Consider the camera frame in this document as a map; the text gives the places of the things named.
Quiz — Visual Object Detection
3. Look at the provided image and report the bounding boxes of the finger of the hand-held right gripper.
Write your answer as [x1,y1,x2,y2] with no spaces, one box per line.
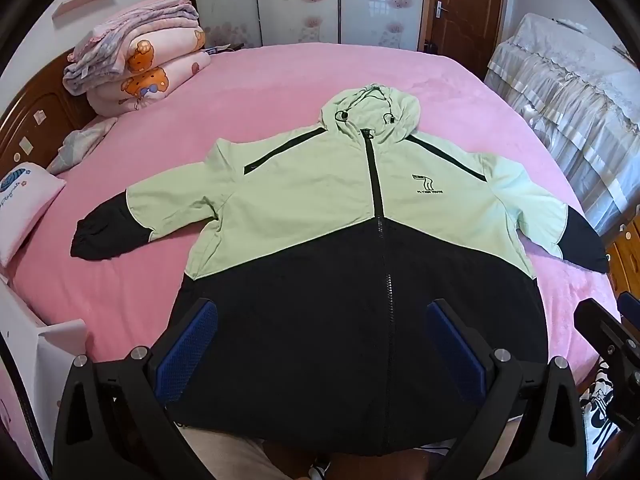
[574,299,640,376]
[616,291,640,318]

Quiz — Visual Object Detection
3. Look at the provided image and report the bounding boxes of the green white checked cloth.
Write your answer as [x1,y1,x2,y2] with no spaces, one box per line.
[47,116,118,176]

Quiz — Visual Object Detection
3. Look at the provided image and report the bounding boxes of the white bedside table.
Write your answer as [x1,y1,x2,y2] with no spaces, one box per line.
[0,275,88,480]

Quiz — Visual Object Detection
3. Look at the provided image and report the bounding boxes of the white pink printed pillow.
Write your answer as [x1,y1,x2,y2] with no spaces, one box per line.
[0,162,67,267]

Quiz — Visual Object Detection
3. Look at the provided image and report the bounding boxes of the green and black hooded jacket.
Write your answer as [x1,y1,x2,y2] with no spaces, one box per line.
[70,84,612,453]

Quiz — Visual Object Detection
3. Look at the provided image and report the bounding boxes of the brown wooden door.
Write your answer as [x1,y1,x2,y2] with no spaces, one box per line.
[430,0,508,63]

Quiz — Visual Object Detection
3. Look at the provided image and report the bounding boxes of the wooden drawer cabinet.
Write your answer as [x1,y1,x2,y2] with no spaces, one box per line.
[605,220,640,301]

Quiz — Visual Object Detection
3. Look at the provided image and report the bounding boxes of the floral sliding wardrobe doors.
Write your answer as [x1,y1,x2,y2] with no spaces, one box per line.
[192,0,438,51]

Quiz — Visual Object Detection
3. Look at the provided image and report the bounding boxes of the wooden headboard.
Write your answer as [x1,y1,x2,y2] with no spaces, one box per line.
[0,47,98,171]

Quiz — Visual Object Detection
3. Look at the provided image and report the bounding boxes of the pink wall shelf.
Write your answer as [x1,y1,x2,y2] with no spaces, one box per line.
[52,0,115,18]

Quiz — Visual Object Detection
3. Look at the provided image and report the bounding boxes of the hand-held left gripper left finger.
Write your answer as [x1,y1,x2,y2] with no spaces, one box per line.
[52,297,221,480]

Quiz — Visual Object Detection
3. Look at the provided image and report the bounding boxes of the folded bear-print quilts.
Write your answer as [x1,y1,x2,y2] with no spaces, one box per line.
[62,0,201,96]

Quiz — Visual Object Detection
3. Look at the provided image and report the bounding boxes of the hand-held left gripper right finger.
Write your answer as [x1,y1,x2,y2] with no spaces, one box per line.
[425,298,588,480]

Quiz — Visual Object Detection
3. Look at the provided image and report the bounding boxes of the pink fleece bed blanket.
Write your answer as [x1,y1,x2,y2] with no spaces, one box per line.
[0,42,618,411]

